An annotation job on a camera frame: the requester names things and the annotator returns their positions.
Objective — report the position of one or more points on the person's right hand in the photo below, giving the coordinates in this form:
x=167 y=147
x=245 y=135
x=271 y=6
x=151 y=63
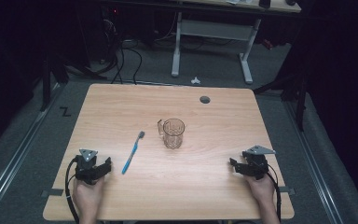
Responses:
x=261 y=188

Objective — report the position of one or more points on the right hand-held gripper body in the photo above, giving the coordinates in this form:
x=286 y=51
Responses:
x=256 y=166

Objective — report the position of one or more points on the person's left hand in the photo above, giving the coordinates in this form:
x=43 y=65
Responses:
x=87 y=196

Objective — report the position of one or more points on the metal floor rail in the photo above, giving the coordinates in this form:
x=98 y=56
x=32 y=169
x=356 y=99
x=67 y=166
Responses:
x=317 y=174
x=12 y=161

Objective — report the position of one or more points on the red object on floor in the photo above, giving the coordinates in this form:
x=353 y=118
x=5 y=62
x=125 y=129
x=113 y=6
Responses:
x=268 y=44

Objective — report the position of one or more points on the black metal stand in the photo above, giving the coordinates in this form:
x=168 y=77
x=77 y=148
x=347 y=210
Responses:
x=45 y=87
x=300 y=102

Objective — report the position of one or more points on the white crumpled paper scrap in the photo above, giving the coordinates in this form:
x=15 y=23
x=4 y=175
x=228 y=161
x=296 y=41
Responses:
x=195 y=81

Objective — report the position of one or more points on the clear glass mug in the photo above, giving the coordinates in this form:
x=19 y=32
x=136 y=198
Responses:
x=172 y=133

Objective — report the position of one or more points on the dark round table grommet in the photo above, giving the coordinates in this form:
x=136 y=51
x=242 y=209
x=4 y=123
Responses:
x=204 y=100

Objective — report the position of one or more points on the blue toothbrush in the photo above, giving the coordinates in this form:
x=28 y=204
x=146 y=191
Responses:
x=132 y=153

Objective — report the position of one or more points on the grey tape strip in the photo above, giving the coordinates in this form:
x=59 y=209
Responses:
x=52 y=192
x=287 y=190

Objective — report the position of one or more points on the white-legged background desk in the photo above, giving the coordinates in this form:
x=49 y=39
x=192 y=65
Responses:
x=214 y=29

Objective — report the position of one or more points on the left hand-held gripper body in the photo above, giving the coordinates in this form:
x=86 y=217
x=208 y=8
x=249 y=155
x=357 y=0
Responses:
x=85 y=170

